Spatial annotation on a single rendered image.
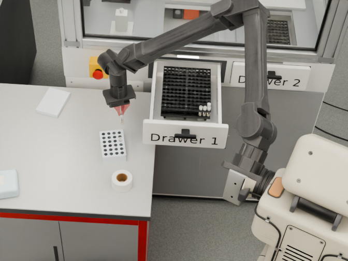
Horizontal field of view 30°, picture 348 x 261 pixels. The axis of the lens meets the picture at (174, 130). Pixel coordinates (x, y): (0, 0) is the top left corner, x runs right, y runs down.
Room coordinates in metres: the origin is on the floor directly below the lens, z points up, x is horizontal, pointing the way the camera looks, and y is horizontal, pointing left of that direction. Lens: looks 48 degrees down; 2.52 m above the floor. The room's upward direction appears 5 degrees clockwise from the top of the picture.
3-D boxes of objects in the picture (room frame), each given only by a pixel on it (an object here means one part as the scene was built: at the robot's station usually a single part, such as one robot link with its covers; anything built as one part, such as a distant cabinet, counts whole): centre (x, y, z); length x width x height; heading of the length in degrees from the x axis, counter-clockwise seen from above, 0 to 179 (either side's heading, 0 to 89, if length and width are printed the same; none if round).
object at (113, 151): (1.48, 0.21, 0.78); 0.12 x 0.08 x 0.04; 13
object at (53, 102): (1.68, 0.46, 0.77); 0.13 x 0.09 x 0.02; 167
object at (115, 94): (1.53, 0.19, 1.01); 0.10 x 0.07 x 0.07; 112
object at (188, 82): (1.68, -0.03, 0.87); 0.22 x 0.18 x 0.06; 1
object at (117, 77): (1.54, 0.20, 1.07); 0.07 x 0.06 x 0.07; 34
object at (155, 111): (1.69, -0.03, 0.86); 0.40 x 0.26 x 0.06; 1
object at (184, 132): (1.45, -0.04, 0.91); 0.07 x 0.04 x 0.01; 91
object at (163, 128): (1.48, -0.04, 0.87); 0.29 x 0.02 x 0.11; 91
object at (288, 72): (1.81, -0.35, 0.87); 0.29 x 0.02 x 0.11; 91
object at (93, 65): (1.78, 0.30, 0.88); 0.07 x 0.05 x 0.07; 91
